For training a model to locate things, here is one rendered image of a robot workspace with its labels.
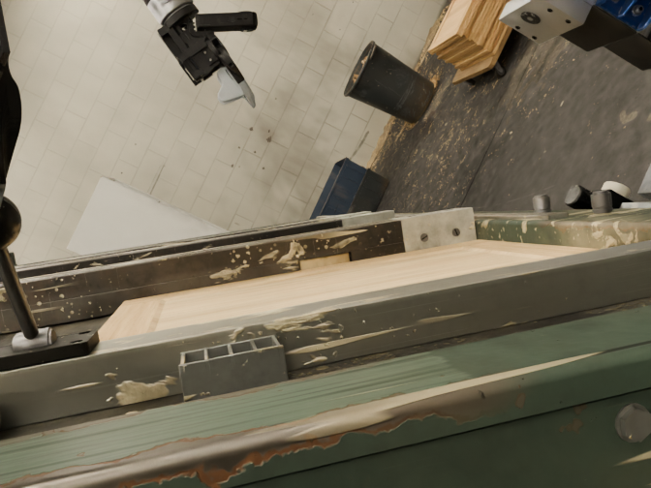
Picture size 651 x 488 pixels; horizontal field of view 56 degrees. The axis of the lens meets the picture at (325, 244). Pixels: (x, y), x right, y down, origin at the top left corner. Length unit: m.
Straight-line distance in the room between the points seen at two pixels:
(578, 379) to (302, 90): 6.02
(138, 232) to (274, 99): 2.18
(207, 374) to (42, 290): 0.57
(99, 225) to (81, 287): 3.80
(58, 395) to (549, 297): 0.38
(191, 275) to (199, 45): 0.45
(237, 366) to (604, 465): 0.24
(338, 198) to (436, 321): 4.66
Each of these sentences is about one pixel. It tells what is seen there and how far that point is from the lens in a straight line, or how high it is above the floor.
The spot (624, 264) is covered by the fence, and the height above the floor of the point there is 0.98.
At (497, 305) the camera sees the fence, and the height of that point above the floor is 1.07.
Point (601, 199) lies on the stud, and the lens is 0.85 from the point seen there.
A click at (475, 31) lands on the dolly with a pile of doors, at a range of 4.03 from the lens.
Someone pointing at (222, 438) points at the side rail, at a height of 1.28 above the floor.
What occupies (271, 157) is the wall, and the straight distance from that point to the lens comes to 6.12.
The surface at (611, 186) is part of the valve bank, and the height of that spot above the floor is 0.74.
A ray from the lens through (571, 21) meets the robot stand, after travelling 1.11.
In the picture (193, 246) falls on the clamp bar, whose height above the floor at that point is 1.30.
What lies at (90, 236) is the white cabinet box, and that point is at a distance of 4.76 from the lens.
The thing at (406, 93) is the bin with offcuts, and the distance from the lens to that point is 5.28.
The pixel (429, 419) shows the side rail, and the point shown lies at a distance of 0.23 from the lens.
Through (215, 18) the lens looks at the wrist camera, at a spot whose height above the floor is 1.44.
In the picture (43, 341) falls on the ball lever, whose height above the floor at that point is 1.37.
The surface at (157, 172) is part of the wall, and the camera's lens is 6.10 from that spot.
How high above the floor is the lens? 1.32
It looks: 12 degrees down
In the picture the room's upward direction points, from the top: 64 degrees counter-clockwise
